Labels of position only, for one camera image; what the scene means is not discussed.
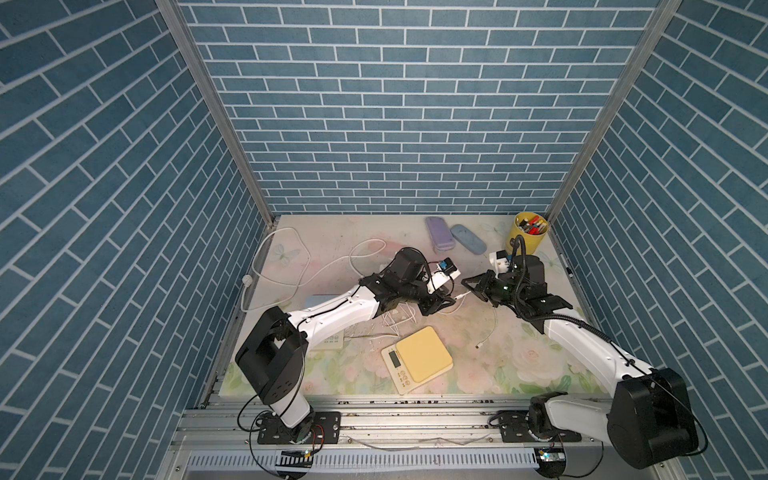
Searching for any yellow electronic kitchen scale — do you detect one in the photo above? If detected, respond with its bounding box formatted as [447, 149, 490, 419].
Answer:
[381, 326, 453, 395]

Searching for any aluminium mounting rail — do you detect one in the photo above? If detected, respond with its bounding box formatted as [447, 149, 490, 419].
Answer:
[167, 392, 667, 451]

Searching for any blue electronic kitchen scale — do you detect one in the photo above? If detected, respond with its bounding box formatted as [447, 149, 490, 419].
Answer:
[303, 293, 347, 352]

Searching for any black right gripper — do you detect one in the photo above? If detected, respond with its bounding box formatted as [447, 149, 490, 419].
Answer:
[460, 271, 523, 309]

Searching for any floral table mat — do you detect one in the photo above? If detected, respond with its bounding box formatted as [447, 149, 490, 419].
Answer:
[242, 215, 604, 397]

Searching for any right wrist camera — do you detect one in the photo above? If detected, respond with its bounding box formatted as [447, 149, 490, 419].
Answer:
[488, 250, 510, 275]

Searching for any purple pencil case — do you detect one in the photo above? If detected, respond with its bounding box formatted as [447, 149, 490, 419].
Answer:
[425, 216, 455, 252]

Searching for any yellow pen cup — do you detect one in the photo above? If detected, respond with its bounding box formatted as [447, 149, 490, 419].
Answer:
[505, 212, 549, 254]

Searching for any white USB charging cable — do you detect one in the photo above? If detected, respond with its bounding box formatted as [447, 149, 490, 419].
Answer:
[299, 237, 469, 337]

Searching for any white power strip cord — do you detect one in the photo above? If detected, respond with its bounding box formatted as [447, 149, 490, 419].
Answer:
[241, 226, 313, 312]

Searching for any blue pencil case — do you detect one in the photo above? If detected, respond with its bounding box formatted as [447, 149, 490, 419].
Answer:
[450, 224, 487, 255]

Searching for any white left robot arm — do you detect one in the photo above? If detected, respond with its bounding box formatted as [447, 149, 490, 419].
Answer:
[235, 247, 460, 428]

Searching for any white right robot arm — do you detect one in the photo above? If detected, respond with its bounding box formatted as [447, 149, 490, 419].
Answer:
[461, 255, 709, 469]

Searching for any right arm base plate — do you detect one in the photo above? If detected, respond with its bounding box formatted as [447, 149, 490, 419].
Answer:
[488, 410, 582, 444]

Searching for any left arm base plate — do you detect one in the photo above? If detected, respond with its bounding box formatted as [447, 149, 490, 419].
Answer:
[256, 411, 341, 446]

